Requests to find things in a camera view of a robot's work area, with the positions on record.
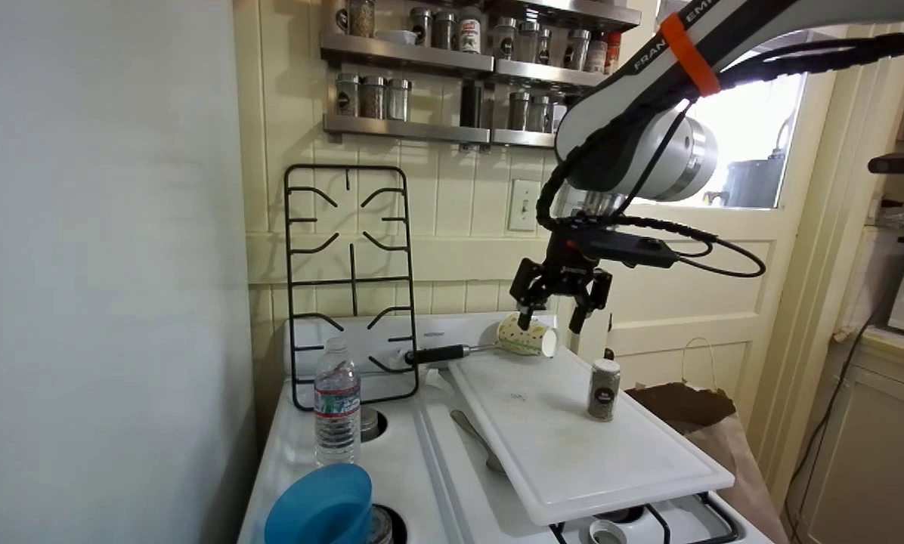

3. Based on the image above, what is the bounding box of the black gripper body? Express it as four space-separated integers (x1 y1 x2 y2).
529 219 617 296

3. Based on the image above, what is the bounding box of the pepper spice jar grey lid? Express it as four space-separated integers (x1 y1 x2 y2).
585 357 627 422

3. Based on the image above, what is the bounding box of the clear plastic water bottle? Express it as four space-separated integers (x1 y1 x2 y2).
312 351 366 468

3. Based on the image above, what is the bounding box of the blue plastic bowl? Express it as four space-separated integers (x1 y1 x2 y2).
262 460 379 544

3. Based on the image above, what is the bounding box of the white dotted cup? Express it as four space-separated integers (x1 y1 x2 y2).
476 313 563 361

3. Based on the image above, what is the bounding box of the cream door with window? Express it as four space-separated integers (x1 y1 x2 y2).
590 68 845 425

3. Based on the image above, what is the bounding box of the white plastic cutting board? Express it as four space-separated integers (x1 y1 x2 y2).
448 343 738 529

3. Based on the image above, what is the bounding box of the steel lid spice jar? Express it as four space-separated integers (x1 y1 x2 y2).
332 72 359 119
539 25 565 66
515 6 545 63
490 13 521 60
357 76 388 121
527 90 552 135
429 10 457 51
565 25 592 72
384 76 414 123
506 86 533 133
408 6 435 47

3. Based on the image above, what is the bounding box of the dark spice jar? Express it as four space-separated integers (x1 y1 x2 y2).
458 76 495 129

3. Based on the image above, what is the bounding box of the brown paper bag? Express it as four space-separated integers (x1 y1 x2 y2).
627 379 793 544

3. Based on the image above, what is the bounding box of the dark pot behind window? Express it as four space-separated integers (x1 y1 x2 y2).
721 149 789 207

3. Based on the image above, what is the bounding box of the steel spice shelf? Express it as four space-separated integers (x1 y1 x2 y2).
317 34 632 97
321 111 565 155
522 0 643 30

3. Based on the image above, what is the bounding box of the red spice jar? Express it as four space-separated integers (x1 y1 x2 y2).
590 30 627 76

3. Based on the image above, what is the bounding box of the white gas stove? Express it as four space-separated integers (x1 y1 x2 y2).
235 309 777 544

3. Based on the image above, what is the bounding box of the white label spice jar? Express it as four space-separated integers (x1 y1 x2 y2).
453 6 490 54

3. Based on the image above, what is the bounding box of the cream kitchen cabinet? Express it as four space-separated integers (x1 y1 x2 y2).
787 325 904 544

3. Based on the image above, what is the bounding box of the steel mug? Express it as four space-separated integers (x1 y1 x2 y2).
328 0 379 39

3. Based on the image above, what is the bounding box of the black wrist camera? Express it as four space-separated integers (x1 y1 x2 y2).
596 234 679 273

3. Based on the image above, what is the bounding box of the cream wall light switch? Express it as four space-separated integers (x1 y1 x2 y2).
506 174 545 236

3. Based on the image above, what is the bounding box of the wire whisk black handle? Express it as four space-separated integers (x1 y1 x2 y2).
405 340 470 367

